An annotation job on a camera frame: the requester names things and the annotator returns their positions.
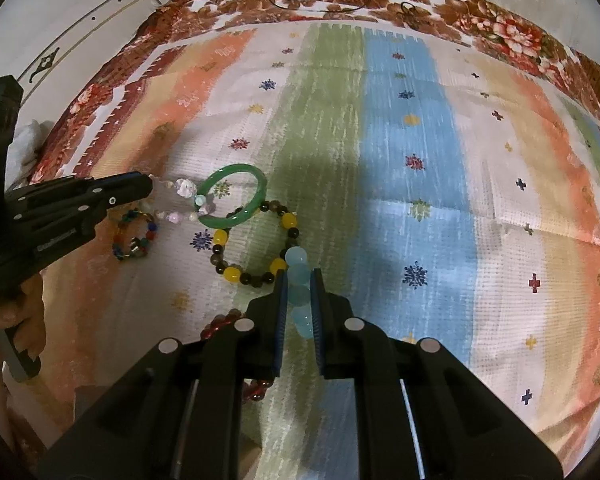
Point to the person's left hand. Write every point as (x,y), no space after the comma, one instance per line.
(27,315)

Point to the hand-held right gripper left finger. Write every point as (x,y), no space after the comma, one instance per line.
(279,325)

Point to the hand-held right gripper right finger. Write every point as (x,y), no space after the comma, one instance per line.
(318,325)

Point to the green jade bangle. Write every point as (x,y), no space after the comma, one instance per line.
(257,195)

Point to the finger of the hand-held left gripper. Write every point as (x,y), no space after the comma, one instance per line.
(122,200)
(125,182)

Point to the white wardrobe door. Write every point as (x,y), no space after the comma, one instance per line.
(105,25)

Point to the white cloth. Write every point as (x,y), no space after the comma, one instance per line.
(30,147)

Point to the red floral blanket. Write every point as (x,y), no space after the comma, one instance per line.
(505,25)

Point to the striped pastel blanket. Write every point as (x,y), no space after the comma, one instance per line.
(405,125)

